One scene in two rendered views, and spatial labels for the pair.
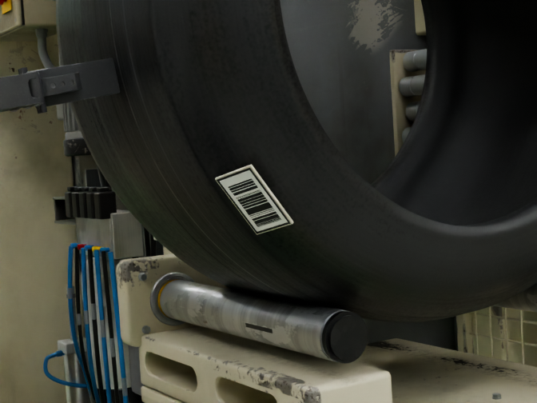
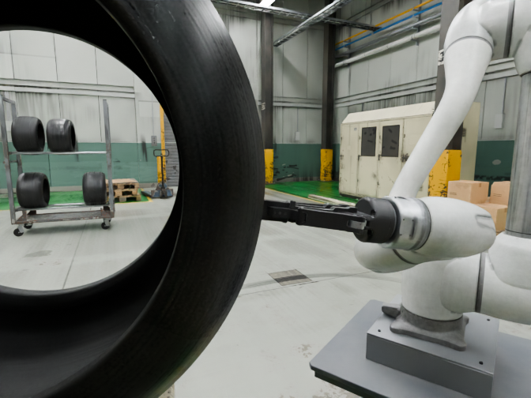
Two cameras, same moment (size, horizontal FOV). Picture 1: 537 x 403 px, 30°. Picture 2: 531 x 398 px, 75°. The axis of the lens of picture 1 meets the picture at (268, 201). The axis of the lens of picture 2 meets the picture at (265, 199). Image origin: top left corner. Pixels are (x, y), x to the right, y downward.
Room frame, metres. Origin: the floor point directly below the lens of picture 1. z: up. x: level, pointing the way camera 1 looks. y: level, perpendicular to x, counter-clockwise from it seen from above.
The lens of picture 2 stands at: (1.33, 0.29, 1.22)
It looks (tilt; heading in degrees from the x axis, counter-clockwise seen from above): 8 degrees down; 196
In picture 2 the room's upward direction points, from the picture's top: straight up
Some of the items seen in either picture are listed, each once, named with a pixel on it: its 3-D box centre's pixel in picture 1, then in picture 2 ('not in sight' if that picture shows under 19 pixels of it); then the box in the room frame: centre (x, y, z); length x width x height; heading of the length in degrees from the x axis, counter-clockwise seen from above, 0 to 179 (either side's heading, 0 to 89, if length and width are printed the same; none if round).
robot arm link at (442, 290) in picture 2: not in sight; (438, 269); (0.34, 0.50, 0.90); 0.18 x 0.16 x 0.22; 74
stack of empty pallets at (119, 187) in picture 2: not in sight; (120, 189); (-5.77, -5.46, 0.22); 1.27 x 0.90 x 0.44; 40
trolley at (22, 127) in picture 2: not in sight; (62, 166); (-2.79, -4.03, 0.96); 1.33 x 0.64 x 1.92; 128
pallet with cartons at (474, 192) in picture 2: not in sight; (497, 206); (-4.43, 2.21, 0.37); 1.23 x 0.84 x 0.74; 130
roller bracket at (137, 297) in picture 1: (273, 282); not in sight; (1.22, 0.00, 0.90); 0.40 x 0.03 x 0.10; 121
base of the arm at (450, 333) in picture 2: not in sight; (423, 314); (0.33, 0.47, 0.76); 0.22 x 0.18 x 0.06; 74
